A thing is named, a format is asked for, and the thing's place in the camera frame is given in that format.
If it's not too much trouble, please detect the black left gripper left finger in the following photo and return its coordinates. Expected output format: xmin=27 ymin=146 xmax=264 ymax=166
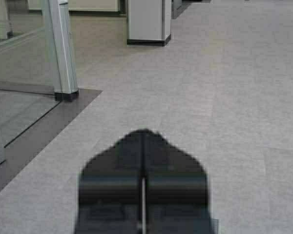
xmin=74 ymin=130 xmax=143 ymax=234

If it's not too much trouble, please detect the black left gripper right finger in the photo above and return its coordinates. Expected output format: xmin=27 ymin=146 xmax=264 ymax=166
xmin=144 ymin=131 xmax=219 ymax=234

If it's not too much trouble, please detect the glass partition panel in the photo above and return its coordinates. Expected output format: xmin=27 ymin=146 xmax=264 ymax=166
xmin=0 ymin=0 xmax=60 ymax=164

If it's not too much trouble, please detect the white square pillar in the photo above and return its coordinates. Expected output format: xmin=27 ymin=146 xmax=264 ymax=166
xmin=126 ymin=0 xmax=172 ymax=47

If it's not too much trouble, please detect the grey metal door frame post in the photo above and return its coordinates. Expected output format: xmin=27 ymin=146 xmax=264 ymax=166
xmin=41 ymin=0 xmax=79 ymax=102

